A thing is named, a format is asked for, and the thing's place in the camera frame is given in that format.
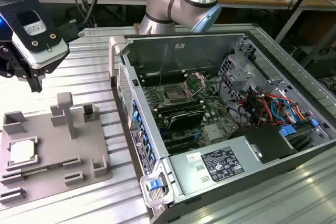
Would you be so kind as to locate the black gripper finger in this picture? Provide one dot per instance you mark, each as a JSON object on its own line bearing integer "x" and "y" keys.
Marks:
{"x": 35, "y": 83}

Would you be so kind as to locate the silver square CPU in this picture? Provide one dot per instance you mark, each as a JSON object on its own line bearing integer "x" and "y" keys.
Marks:
{"x": 22, "y": 151}

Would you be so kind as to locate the black RAM slot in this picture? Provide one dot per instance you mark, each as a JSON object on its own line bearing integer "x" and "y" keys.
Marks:
{"x": 181, "y": 109}
{"x": 162, "y": 75}
{"x": 178, "y": 104}
{"x": 164, "y": 80}

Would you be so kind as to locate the CPU socket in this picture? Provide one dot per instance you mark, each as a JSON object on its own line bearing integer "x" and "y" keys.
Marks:
{"x": 174, "y": 94}

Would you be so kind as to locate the black expansion slot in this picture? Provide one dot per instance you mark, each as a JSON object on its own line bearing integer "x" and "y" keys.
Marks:
{"x": 183, "y": 146}
{"x": 181, "y": 136}

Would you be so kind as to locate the grey printed parts rack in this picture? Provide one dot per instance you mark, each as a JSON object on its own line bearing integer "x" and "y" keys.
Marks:
{"x": 52, "y": 148}

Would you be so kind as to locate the open PC case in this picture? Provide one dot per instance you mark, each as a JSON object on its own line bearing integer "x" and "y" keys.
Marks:
{"x": 183, "y": 51}

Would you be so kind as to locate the black graphics card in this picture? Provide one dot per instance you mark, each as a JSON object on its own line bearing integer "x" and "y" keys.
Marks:
{"x": 186, "y": 119}

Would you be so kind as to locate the blue latch slider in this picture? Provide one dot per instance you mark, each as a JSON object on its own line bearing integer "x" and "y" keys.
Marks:
{"x": 153, "y": 184}

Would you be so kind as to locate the grey case latch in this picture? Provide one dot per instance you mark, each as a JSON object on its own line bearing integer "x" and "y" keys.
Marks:
{"x": 157, "y": 198}

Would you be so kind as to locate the silver power supply unit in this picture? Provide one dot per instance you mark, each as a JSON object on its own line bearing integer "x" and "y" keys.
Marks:
{"x": 189, "y": 176}

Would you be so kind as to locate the silver chipset heat sink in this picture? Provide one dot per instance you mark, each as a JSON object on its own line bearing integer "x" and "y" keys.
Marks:
{"x": 213, "y": 132}

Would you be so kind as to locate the green motherboard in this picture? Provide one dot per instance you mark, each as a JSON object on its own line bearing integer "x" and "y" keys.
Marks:
{"x": 223, "y": 127}

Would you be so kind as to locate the silver perforated drive cage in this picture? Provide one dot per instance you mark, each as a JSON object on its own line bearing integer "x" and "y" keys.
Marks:
{"x": 236, "y": 77}

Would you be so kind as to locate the black plastic shroud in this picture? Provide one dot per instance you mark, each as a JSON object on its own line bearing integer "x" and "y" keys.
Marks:
{"x": 265, "y": 142}

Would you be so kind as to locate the blue plastic carrier tab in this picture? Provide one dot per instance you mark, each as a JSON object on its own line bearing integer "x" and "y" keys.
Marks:
{"x": 287, "y": 130}

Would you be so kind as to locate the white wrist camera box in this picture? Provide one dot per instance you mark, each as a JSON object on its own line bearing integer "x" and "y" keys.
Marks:
{"x": 44, "y": 53}

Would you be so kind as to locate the black camera bracket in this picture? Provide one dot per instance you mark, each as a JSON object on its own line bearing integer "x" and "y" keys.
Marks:
{"x": 29, "y": 1}

